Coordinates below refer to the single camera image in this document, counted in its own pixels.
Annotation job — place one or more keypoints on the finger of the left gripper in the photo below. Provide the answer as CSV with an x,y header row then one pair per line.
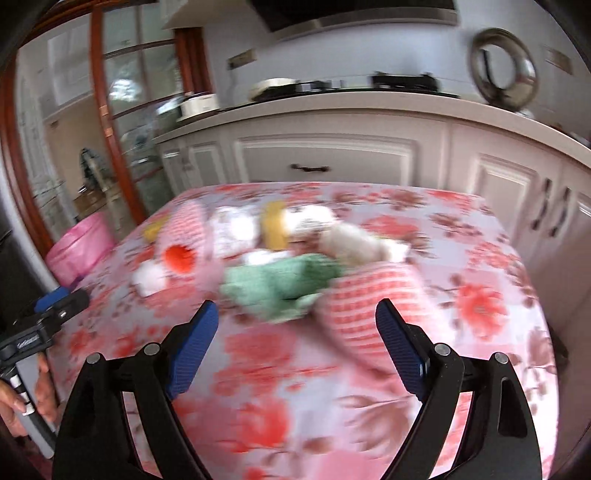
x,y
64,310
50,299

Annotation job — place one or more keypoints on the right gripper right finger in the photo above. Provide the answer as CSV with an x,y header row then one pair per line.
x,y
499,440

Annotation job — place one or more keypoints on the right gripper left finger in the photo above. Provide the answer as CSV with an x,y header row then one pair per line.
x,y
95,440

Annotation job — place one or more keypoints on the white tissue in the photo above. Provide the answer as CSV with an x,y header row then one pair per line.
x,y
149,278

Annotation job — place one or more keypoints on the pink foam net orange core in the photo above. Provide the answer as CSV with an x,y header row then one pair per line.
x,y
183,244

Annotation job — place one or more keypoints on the pink lined trash bin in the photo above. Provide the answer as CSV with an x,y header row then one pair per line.
x,y
76,253

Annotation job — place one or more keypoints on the white kitchen cabinets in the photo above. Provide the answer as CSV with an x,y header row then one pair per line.
x,y
535,178

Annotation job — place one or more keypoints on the person's left hand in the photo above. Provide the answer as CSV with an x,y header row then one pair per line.
x,y
12,403

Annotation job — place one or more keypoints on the dining chair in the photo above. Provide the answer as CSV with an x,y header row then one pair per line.
x,y
96,172

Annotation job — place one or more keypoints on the white foam sheet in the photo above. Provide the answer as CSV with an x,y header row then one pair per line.
x,y
234,230

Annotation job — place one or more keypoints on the large pink foam net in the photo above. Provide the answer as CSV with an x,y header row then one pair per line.
x,y
347,308

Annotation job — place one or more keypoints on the wooden glass sliding door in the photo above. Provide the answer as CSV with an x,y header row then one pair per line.
x,y
101,75

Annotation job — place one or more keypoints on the green zigzag cloth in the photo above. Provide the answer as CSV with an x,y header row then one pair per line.
x,y
283,290

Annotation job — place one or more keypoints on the yellow sponge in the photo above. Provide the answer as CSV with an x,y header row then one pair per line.
x,y
273,232

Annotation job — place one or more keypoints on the white rice cooker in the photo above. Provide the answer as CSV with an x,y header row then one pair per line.
x,y
199,104

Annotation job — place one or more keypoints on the white pan on stove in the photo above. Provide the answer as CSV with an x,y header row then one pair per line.
x,y
271,88

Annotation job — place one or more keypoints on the black range hood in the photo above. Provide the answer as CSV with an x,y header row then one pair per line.
x,y
290,17

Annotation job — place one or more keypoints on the black gas stove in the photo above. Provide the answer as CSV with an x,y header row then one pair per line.
x,y
378,81

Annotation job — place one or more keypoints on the black drawer handle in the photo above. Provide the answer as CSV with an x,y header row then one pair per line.
x,y
309,169

